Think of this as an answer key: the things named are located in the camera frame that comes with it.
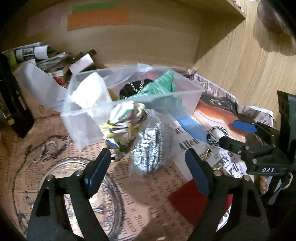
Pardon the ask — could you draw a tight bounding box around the black white hair tie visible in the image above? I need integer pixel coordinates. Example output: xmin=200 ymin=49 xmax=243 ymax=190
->
xmin=206 ymin=126 xmax=230 ymax=147

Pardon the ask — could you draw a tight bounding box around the grey knit cloth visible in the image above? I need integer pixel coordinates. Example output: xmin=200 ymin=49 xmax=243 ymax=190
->
xmin=129 ymin=109 xmax=174 ymax=177

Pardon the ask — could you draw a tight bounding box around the green knit cloth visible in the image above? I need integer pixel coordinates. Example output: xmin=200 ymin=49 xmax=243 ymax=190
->
xmin=126 ymin=71 xmax=182 ymax=115

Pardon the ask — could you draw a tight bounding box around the colourful floral scrunchie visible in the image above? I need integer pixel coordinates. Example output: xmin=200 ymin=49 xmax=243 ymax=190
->
xmin=100 ymin=100 xmax=147 ymax=162

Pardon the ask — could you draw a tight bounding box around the white cloth mask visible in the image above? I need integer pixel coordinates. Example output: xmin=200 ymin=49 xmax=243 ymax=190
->
xmin=70 ymin=72 xmax=112 ymax=109

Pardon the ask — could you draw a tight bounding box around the person's hand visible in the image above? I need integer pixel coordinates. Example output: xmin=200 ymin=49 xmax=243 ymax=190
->
xmin=259 ymin=172 xmax=293 ymax=195

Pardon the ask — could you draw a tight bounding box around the red cloth piece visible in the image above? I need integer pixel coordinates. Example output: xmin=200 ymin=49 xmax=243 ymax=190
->
xmin=167 ymin=179 xmax=233 ymax=227

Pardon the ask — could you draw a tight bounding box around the pink striped curtain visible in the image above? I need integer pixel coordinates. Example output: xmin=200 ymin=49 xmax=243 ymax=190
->
xmin=257 ymin=0 xmax=295 ymax=38

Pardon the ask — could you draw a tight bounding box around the clear plastic storage box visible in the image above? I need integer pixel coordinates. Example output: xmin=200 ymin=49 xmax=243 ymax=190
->
xmin=61 ymin=64 xmax=205 ymax=151

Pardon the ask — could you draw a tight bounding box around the white plastic bag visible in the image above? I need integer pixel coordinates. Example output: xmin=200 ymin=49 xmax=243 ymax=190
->
xmin=14 ymin=62 xmax=67 ymax=113

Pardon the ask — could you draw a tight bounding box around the small white cardboard box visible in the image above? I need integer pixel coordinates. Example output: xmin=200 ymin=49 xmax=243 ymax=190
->
xmin=69 ymin=54 xmax=94 ymax=74

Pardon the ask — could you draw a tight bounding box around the stack of newspapers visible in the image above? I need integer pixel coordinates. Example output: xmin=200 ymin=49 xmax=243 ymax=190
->
xmin=2 ymin=42 xmax=73 ymax=77

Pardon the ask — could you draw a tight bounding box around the orange sticky note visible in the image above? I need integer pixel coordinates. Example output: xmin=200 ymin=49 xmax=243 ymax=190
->
xmin=67 ymin=9 xmax=129 ymax=31

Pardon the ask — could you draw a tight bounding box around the pink sticky note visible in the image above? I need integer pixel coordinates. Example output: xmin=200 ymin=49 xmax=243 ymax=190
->
xmin=27 ymin=9 xmax=61 ymax=37

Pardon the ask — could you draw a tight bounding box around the green sticky note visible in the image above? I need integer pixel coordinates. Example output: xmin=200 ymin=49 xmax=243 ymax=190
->
xmin=72 ymin=1 xmax=117 ymax=14

